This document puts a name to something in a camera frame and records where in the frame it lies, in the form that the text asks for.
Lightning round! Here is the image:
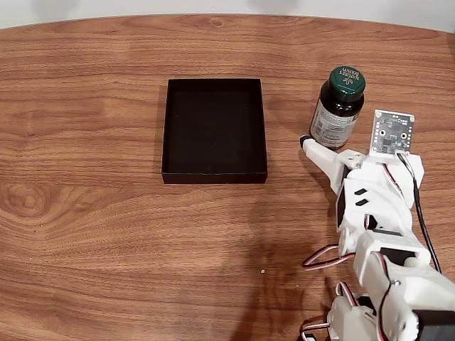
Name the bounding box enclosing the green-capped dark pill bottle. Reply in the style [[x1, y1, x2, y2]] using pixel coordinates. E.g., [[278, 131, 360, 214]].
[[309, 65, 367, 151]]

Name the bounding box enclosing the shallow black box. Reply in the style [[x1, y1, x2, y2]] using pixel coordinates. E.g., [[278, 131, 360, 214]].
[[161, 78, 268, 185]]

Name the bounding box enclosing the red white black servo cable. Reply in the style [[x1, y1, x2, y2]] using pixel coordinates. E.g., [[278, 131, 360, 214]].
[[301, 244, 357, 271], [300, 320, 332, 341], [381, 164, 407, 197]]

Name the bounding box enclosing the camera circuit board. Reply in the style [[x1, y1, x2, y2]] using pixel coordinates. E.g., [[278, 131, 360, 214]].
[[369, 109, 416, 156]]

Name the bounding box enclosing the black camera cable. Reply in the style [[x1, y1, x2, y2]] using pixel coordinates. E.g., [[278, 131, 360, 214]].
[[396, 151, 444, 274]]

